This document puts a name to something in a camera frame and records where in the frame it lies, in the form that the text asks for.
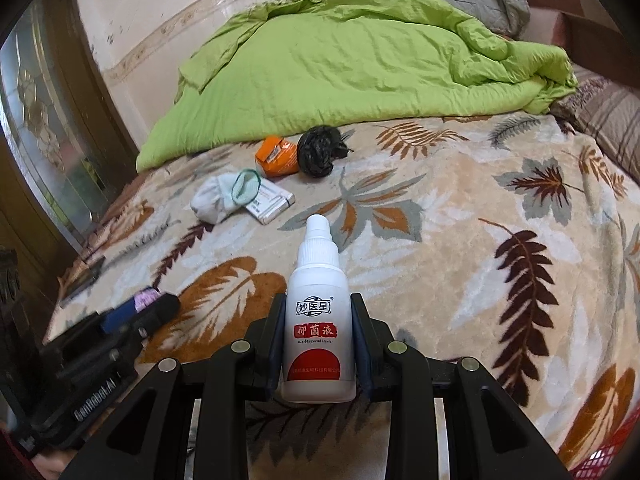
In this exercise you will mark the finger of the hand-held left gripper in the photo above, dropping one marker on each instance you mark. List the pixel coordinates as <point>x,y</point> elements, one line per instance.
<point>125,312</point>
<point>75,332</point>

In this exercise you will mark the brown wooden headboard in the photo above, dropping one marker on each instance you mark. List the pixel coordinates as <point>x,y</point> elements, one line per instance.
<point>585,35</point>

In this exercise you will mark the green quilt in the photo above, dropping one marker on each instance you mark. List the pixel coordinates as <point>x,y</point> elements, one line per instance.
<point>325,70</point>

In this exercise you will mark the white spray bottle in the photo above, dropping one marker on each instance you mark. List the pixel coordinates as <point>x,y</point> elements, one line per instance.
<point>317,310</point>

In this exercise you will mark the white sock with green rim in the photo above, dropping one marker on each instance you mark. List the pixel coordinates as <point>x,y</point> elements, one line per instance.
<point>215,200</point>

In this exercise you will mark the red plastic basket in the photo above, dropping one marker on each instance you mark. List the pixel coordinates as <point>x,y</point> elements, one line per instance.
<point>595,465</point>

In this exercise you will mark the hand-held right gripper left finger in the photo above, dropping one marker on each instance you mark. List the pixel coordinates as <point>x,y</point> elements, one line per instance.
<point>276,360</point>

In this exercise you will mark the wooden wardrobe with glass panel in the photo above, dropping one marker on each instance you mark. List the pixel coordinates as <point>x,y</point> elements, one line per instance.
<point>50,135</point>

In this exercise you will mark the leaf print blanket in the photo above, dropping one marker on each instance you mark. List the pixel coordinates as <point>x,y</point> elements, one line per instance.
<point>450,210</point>

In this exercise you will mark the brown striped pillow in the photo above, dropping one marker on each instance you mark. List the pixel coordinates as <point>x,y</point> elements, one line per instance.
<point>605,110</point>

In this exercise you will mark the black plastic bag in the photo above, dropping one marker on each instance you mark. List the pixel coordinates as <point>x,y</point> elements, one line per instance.
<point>317,152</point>

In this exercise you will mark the dark flat rectangular object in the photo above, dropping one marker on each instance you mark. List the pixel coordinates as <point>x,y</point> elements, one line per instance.
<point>82,280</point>

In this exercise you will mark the orange snack packet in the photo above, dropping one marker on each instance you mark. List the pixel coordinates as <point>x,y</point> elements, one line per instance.
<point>277,157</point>

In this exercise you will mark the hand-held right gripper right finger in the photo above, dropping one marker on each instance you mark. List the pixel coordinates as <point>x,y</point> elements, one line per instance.
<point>364,360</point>

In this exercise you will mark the white medicine box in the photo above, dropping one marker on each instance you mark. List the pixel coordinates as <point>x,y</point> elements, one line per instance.
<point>272,207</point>

